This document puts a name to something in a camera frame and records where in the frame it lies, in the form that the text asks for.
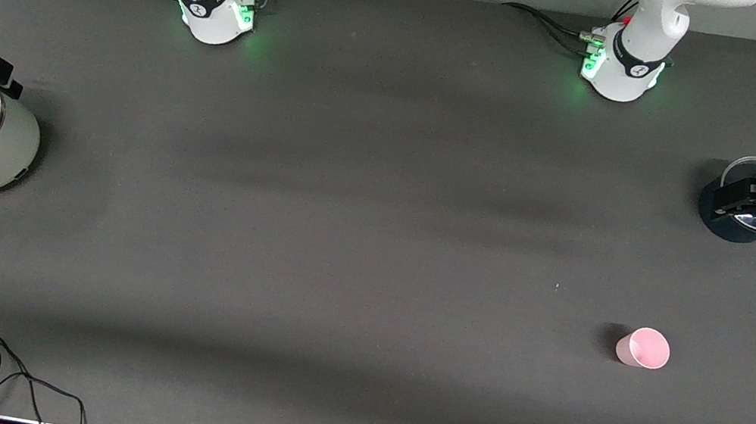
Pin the pink plastic cup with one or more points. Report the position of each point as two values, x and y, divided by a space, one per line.
643 348

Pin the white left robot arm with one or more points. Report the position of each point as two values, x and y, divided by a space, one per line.
627 77

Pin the glass lid blue knob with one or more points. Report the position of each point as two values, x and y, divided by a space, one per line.
747 165

